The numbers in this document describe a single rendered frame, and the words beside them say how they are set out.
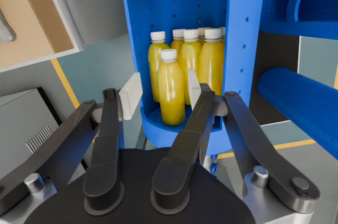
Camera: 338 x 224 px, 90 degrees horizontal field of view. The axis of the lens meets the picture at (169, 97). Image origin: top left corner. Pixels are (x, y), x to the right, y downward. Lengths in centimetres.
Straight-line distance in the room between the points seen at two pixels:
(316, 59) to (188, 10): 158
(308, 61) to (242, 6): 167
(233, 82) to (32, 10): 46
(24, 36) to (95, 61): 118
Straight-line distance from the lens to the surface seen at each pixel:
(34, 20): 53
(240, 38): 32
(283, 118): 189
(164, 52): 41
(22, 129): 179
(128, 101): 17
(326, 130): 108
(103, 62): 167
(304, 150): 249
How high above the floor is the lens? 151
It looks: 66 degrees down
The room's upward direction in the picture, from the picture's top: 177 degrees counter-clockwise
